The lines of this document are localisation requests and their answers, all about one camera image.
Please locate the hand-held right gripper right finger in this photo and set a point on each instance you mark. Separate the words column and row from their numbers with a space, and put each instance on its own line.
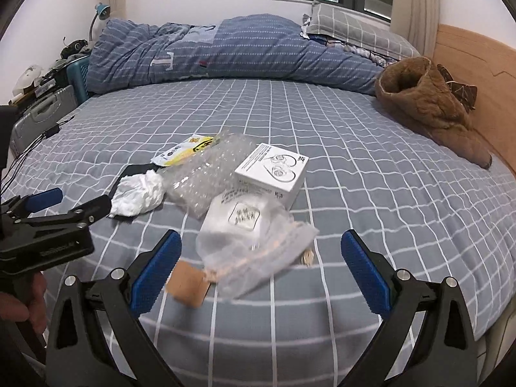
column 365, row 274

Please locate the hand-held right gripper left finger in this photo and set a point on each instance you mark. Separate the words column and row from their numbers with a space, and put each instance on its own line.
column 157, row 266

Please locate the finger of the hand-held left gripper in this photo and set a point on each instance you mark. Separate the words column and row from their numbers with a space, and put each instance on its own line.
column 92, row 207
column 44, row 198

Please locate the brown paper tag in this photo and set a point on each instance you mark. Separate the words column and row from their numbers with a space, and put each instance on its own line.
column 187, row 284

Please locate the white tissue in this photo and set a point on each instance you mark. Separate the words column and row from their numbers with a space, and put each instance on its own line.
column 137, row 193

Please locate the white pouch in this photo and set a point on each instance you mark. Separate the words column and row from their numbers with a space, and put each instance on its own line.
column 238, row 229

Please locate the clear bubble wrap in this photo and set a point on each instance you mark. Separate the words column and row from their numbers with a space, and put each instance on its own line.
column 201, row 181

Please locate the yellow white wrapper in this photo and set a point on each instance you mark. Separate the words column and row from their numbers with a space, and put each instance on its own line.
column 185, row 151

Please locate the white earphone box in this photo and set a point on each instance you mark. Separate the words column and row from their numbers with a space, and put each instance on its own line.
column 270, row 165

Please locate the person's left hand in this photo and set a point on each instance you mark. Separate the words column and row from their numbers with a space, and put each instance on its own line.
column 39, row 302

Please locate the bed with grey checked sheet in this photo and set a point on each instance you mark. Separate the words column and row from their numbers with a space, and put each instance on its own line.
column 363, row 225

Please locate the grey suitcase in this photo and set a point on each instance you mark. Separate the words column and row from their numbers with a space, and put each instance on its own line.
column 44, row 109

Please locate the dark storage box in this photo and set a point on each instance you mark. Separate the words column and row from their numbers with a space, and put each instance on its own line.
column 52, row 78

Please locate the teal suitcase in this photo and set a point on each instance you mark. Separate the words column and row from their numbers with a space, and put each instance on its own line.
column 78, row 78

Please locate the white small appliance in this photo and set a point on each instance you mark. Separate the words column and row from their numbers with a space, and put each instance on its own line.
column 28, row 74

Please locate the black small device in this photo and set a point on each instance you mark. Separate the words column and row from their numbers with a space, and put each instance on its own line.
column 74, row 46

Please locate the brown fleece garment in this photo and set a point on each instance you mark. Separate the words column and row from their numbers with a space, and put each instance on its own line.
column 427, row 105

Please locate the blue desk lamp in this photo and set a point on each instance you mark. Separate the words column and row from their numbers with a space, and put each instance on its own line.
column 103, row 10

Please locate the dark patterned cushion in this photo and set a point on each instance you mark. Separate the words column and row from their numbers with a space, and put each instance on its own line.
column 463, row 90

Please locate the striped folded cloth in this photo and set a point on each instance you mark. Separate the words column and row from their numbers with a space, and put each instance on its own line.
column 363, row 54

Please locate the wooden headboard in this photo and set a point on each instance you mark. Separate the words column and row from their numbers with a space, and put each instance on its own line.
column 483, row 88

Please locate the blue striped duvet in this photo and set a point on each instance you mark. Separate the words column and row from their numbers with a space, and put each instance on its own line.
column 250, row 52

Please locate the grey checked pillow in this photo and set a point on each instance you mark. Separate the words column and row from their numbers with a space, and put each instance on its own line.
column 358, row 26

